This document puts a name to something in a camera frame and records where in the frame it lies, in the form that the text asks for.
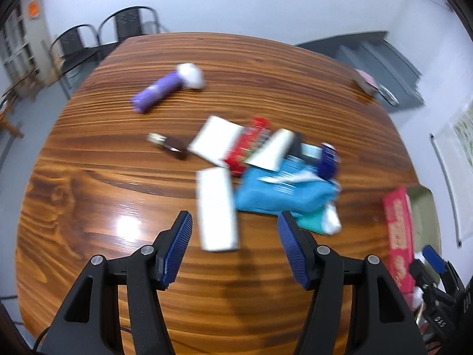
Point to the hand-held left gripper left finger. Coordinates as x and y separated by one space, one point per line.
176 246

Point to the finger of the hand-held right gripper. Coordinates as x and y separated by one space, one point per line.
435 259

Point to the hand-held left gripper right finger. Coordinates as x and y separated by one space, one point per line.
292 247

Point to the red cardboard box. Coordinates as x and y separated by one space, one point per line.
399 236

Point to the long white box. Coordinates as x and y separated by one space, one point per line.
217 210

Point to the white plastic bag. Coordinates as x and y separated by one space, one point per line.
191 76

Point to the green and white packet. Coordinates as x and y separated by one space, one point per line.
319 222

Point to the blue tissue packet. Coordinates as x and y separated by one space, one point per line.
282 192

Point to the dark blue bottle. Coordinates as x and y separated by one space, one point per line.
328 159

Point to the small teal box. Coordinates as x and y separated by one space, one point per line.
311 152

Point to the white squeeze tube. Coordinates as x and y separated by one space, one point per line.
272 148

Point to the red snack packet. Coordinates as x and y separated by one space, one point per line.
245 148

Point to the white flat box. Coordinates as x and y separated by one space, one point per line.
214 139

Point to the purple tube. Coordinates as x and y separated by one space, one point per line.
157 93

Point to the silver foil object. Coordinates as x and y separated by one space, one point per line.
388 96

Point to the brown and pink pad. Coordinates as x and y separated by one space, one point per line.
365 80

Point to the grey staircase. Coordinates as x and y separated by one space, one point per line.
373 59

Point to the wooden stool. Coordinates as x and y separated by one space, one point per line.
8 118

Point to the black wicker chair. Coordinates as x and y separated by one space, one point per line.
72 50
127 22

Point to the wooden bench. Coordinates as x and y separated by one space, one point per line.
22 83

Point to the white shelf unit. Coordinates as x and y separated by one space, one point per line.
18 44

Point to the white wall board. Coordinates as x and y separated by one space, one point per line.
456 162

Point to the orange wall sign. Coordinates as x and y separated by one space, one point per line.
33 9

